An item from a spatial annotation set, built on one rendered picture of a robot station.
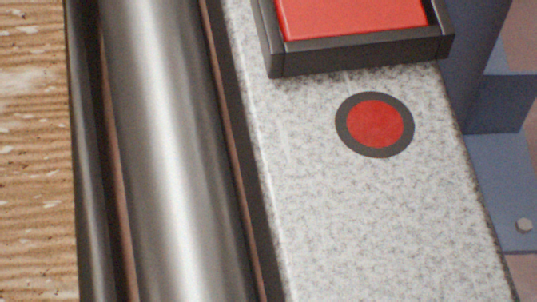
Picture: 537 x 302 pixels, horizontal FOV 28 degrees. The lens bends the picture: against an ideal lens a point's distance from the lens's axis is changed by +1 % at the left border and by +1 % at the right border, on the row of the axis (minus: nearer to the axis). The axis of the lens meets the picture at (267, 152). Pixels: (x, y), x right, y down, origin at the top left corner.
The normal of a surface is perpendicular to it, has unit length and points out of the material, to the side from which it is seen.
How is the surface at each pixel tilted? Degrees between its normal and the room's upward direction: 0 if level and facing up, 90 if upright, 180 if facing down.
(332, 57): 90
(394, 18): 0
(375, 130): 0
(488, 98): 90
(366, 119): 0
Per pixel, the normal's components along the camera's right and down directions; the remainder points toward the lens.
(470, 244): 0.07, -0.54
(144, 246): -0.70, -0.26
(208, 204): 0.44, -0.54
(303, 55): 0.18, 0.83
